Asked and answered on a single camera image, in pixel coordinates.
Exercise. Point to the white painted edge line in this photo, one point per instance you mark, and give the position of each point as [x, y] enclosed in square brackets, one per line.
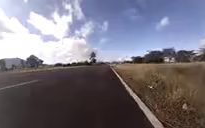
[136, 100]

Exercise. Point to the dark grey asphalt road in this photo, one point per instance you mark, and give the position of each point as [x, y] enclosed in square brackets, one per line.
[73, 100]

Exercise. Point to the dry grass verge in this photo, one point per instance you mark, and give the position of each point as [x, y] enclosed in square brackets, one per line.
[176, 86]

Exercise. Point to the low distant tree line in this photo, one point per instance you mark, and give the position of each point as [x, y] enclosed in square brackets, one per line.
[73, 63]

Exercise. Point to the white painted centre line dashes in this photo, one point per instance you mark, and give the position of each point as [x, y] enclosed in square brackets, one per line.
[13, 85]

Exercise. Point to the tall lone tree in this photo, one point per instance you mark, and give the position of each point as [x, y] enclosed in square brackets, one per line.
[93, 57]

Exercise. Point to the dark round tree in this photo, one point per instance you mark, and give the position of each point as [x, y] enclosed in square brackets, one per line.
[34, 61]

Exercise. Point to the dry grass strip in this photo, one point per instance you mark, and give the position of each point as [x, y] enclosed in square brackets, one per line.
[30, 69]

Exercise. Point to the row of trees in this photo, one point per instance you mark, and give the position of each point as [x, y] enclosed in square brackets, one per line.
[176, 56]

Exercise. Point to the pale building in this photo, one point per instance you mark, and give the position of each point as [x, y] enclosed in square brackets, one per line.
[8, 63]

